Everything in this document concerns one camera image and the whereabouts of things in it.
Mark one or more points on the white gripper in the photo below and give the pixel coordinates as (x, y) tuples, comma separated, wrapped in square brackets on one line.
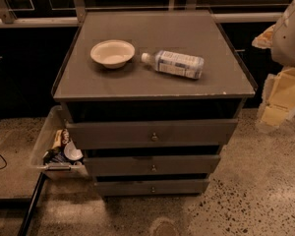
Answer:
[(289, 38)]

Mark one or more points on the grey top drawer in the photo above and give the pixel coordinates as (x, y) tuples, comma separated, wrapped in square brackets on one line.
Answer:
[(152, 134)]

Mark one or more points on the grey drawer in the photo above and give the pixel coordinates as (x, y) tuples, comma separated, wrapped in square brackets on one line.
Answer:
[(158, 187), (152, 134), (151, 165)]

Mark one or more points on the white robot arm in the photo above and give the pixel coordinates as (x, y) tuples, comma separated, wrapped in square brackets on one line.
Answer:
[(283, 41)]

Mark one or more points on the grey drawer cabinet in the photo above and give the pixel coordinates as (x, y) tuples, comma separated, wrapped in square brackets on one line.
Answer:
[(89, 93)]

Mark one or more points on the grey bottom drawer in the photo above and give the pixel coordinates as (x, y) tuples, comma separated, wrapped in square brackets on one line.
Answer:
[(158, 187)]

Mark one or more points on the grey middle drawer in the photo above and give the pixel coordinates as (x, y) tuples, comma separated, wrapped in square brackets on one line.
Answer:
[(151, 165)]

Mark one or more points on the clear plastic water bottle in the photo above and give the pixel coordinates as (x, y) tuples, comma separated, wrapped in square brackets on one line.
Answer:
[(175, 64)]

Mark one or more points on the white bowl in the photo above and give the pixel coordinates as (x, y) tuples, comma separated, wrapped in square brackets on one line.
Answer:
[(112, 54)]

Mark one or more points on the white cup in bin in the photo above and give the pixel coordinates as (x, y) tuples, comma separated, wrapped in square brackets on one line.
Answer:
[(71, 152)]

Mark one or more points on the clear plastic storage bin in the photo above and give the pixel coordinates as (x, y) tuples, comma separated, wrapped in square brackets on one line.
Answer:
[(55, 171)]

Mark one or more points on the snack bag in bin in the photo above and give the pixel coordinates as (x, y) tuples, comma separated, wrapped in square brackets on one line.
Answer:
[(62, 137)]

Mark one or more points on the dark chip bag in bin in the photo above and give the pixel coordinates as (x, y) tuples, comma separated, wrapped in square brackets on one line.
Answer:
[(54, 155)]

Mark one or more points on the metal railing frame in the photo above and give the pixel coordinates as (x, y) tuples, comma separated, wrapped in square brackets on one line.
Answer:
[(88, 7)]

